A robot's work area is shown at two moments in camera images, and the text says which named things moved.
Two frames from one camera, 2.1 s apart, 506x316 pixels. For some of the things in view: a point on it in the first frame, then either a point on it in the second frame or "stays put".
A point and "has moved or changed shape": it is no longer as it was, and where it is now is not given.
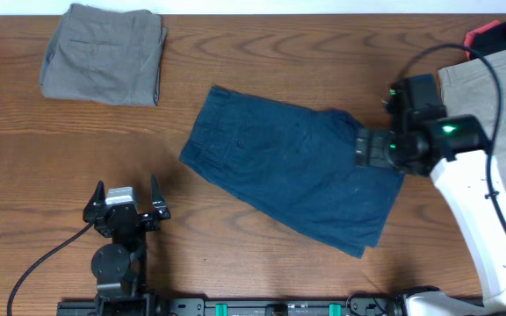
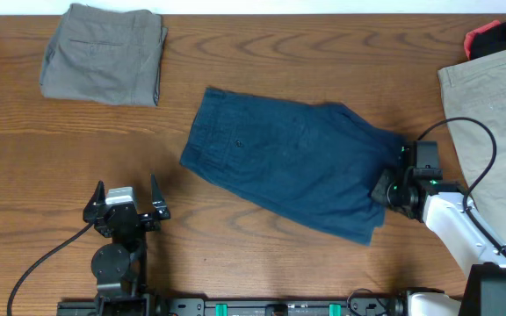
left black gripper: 151,223 stays put
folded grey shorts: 104,55 stays put
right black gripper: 377,136 to 379,191
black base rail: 239,307 stays put
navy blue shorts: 297,163 has moved or changed shape
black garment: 496,39 stays put
